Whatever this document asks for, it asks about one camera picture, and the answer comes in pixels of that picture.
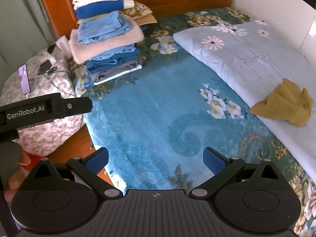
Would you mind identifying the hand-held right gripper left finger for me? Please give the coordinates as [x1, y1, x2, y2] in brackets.
[24, 147, 123, 200]

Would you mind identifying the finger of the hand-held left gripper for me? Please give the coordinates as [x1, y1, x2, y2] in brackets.
[52, 97, 93, 119]

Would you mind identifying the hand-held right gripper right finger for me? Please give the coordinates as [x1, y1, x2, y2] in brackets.
[189, 147, 294, 201]

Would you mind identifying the yellow knit sweater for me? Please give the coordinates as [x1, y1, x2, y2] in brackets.
[250, 78, 313, 128]

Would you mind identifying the stack of folded clothes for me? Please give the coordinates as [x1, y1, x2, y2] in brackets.
[70, 0, 145, 86]

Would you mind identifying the person's left hand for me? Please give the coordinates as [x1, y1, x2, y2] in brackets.
[4, 152, 37, 202]

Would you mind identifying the grey floral pillow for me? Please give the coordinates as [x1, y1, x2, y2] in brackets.
[0, 45, 85, 154]

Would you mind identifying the phone with purple screen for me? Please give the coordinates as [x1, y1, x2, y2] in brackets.
[18, 64, 31, 96]

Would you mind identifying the black charger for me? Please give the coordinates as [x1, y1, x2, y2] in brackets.
[40, 60, 53, 74]

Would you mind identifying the white power bank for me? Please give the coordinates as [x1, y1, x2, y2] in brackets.
[37, 55, 55, 67]

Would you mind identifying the teal floral blanket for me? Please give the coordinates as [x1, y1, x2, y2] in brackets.
[69, 7, 316, 235]

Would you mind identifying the light blue floral pillow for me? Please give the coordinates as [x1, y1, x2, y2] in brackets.
[173, 19, 316, 176]

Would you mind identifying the beige floral folded cloth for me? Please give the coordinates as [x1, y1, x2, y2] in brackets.
[123, 1, 158, 26]

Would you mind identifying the white bed side board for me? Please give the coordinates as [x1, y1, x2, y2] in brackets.
[231, 0, 316, 65]

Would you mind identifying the orange wooden bed rail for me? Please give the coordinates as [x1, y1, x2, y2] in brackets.
[51, 123, 119, 186]

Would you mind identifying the black charger cable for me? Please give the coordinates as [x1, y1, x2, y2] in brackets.
[37, 66, 68, 86]

